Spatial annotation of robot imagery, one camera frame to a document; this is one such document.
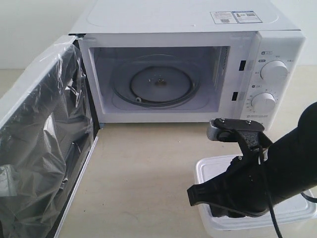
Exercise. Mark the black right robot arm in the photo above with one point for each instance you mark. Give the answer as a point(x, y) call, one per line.
point(266, 173)

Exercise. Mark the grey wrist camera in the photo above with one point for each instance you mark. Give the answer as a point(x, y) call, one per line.
point(216, 134)

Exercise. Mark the white microwave oven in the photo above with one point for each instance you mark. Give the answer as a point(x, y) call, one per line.
point(229, 56)

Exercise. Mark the glass turntable plate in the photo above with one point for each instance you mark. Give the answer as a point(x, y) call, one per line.
point(156, 81)

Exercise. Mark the upper white control knob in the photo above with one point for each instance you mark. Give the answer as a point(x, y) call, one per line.
point(274, 70)

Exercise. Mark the white microwave door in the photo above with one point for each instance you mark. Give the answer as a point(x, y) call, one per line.
point(44, 138)

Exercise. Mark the lower white control knob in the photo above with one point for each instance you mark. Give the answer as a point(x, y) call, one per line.
point(263, 103)

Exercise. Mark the gray printed label sticker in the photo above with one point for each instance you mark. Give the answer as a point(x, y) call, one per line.
point(235, 17)

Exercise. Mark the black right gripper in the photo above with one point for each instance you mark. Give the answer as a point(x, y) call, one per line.
point(239, 191)

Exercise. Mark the white control knob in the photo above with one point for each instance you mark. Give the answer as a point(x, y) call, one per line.
point(274, 70)
point(263, 103)

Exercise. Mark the white plastic lidded container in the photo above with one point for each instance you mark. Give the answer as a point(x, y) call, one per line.
point(291, 214)

